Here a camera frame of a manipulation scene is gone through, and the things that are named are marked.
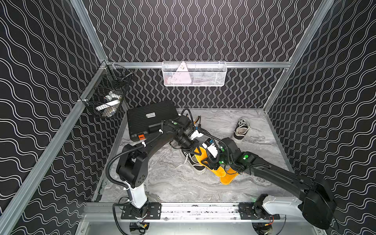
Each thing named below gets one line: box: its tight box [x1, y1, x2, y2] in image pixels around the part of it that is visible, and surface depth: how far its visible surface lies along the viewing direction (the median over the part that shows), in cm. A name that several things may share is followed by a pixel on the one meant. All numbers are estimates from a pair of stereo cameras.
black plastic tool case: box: [126, 100, 179, 142], surface depth 109 cm
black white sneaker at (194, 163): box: [181, 149, 207, 175], surface depth 87 cm
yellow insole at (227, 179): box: [219, 167, 239, 186], surface depth 86 cm
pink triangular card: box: [172, 61, 192, 85], surface depth 92 cm
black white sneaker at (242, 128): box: [233, 117, 251, 140], surface depth 102 cm
